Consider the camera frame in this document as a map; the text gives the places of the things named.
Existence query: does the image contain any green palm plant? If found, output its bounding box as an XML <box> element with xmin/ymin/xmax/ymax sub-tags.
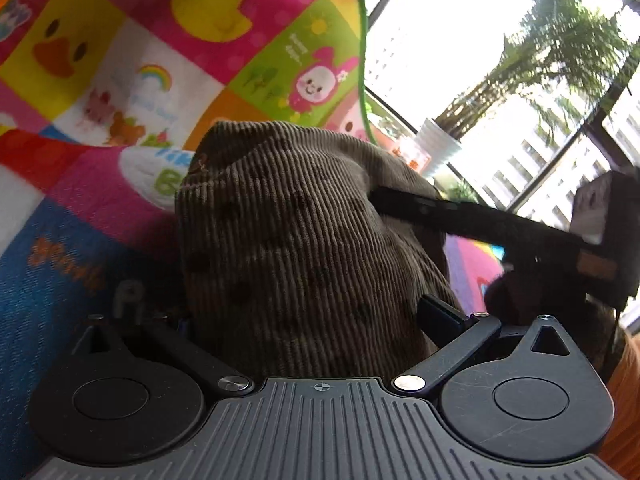
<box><xmin>435</xmin><ymin>0</ymin><xmax>640</xmax><ymax>142</ymax></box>

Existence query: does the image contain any person's orange clothing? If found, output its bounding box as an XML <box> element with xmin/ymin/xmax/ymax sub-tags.
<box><xmin>596</xmin><ymin>339</ymin><xmax>640</xmax><ymax>480</ymax></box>

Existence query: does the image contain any orange printed box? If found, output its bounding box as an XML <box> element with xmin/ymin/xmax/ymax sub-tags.
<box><xmin>392</xmin><ymin>137</ymin><xmax>433</xmax><ymax>173</ymax></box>

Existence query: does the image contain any colourful cartoon play mat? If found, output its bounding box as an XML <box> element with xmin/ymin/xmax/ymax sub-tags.
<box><xmin>0</xmin><ymin>0</ymin><xmax>508</xmax><ymax>480</ymax></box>

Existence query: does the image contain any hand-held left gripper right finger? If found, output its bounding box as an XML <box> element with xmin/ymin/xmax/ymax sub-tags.
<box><xmin>392</xmin><ymin>294</ymin><xmax>586</xmax><ymax>394</ymax></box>

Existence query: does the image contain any white ribbed plant pot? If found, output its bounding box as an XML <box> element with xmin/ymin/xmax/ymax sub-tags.
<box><xmin>415</xmin><ymin>117</ymin><xmax>463</xmax><ymax>179</ymax></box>

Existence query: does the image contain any black window frame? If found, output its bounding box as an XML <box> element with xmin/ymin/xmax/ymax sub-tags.
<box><xmin>342</xmin><ymin>0</ymin><xmax>640</xmax><ymax>213</ymax></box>

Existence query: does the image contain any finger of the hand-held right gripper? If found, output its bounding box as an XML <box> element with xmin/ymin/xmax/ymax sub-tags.
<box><xmin>371</xmin><ymin>187</ymin><xmax>592</xmax><ymax>267</ymax></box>

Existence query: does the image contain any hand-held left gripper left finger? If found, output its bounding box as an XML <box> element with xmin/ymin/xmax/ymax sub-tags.
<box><xmin>70</xmin><ymin>313</ymin><xmax>256</xmax><ymax>396</ymax></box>

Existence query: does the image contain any brown corduroy garment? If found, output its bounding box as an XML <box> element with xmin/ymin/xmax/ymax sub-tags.
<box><xmin>174</xmin><ymin>120</ymin><xmax>467</xmax><ymax>382</ymax></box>

